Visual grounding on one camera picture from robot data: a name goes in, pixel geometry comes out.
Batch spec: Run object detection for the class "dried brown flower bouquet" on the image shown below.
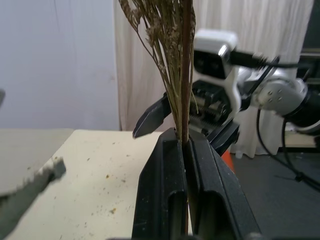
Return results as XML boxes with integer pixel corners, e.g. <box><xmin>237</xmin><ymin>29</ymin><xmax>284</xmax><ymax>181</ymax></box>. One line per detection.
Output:
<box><xmin>118</xmin><ymin>0</ymin><xmax>201</xmax><ymax>236</ymax></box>

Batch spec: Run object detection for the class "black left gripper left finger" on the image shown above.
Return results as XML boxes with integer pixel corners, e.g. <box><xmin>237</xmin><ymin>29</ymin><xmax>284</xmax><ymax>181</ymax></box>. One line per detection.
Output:
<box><xmin>131</xmin><ymin>127</ymin><xmax>189</xmax><ymax>240</ymax></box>

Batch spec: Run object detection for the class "low beige platform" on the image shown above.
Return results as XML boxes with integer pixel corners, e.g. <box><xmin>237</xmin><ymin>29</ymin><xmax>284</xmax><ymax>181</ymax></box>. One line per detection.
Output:
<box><xmin>284</xmin><ymin>129</ymin><xmax>320</xmax><ymax>149</ymax></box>

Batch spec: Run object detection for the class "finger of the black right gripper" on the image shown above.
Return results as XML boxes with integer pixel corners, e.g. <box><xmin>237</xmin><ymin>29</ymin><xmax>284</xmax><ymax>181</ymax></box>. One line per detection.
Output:
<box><xmin>206</xmin><ymin>121</ymin><xmax>241</xmax><ymax>156</ymax></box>
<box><xmin>132</xmin><ymin>93</ymin><xmax>174</xmax><ymax>140</ymax></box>

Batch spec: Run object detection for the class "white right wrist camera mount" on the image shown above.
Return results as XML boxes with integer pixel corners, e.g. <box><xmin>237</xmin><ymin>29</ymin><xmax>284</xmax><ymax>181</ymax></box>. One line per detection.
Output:
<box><xmin>193</xmin><ymin>29</ymin><xmax>243</xmax><ymax>119</ymax></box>

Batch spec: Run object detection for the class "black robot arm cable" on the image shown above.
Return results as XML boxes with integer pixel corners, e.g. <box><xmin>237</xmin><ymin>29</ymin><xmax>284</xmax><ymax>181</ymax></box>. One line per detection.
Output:
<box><xmin>228</xmin><ymin>49</ymin><xmax>320</xmax><ymax>194</ymax></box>

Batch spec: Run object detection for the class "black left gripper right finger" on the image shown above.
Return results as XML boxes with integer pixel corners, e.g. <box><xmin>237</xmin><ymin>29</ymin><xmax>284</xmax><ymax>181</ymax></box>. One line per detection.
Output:
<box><xmin>186</xmin><ymin>132</ymin><xmax>262</xmax><ymax>240</ymax></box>

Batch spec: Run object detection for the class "orange object under table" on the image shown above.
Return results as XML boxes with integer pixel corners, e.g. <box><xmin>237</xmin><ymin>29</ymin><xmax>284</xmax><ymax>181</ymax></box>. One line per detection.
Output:
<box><xmin>221</xmin><ymin>149</ymin><xmax>236</xmax><ymax>174</ymax></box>

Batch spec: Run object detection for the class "grey foam strip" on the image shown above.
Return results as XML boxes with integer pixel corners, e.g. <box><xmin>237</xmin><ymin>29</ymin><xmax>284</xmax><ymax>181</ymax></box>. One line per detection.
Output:
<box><xmin>0</xmin><ymin>156</ymin><xmax>67</xmax><ymax>239</ymax></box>

